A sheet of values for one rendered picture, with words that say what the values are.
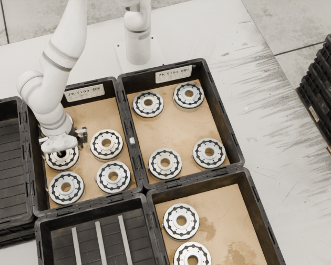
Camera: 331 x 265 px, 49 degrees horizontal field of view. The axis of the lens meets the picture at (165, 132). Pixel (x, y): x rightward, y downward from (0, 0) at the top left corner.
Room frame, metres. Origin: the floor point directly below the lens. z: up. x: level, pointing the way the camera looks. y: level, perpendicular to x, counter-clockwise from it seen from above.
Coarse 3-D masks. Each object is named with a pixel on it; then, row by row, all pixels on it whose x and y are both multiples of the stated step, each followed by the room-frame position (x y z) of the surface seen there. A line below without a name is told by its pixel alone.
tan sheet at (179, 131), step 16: (192, 80) 0.75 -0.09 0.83; (128, 96) 0.68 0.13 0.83; (176, 112) 0.62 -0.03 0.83; (192, 112) 0.62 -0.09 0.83; (208, 112) 0.62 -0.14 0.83; (144, 128) 0.55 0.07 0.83; (160, 128) 0.55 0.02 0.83; (176, 128) 0.56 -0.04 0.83; (192, 128) 0.56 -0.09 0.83; (208, 128) 0.56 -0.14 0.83; (144, 144) 0.50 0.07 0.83; (160, 144) 0.50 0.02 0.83; (176, 144) 0.50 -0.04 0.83; (192, 144) 0.50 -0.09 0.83; (144, 160) 0.44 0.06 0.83; (192, 160) 0.44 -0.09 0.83; (224, 160) 0.44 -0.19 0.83
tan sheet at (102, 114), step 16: (80, 112) 0.61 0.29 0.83; (96, 112) 0.61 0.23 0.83; (112, 112) 0.61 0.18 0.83; (80, 128) 0.55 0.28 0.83; (96, 128) 0.55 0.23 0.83; (112, 128) 0.55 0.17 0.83; (80, 160) 0.43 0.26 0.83; (96, 160) 0.44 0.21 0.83; (128, 160) 0.44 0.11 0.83; (48, 176) 0.38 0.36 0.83; (80, 176) 0.38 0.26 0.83; (96, 176) 0.38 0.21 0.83; (112, 176) 0.38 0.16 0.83; (48, 192) 0.33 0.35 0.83; (96, 192) 0.33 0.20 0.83
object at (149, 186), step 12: (192, 60) 0.76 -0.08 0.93; (204, 60) 0.76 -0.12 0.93; (132, 72) 0.70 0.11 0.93; (144, 72) 0.71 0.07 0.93; (120, 84) 0.66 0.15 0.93; (216, 96) 0.62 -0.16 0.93; (228, 120) 0.53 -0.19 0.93; (132, 132) 0.49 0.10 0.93; (240, 156) 0.42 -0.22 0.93; (216, 168) 0.38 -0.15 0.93; (228, 168) 0.38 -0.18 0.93; (144, 180) 0.34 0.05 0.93; (168, 180) 0.34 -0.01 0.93; (180, 180) 0.34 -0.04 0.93
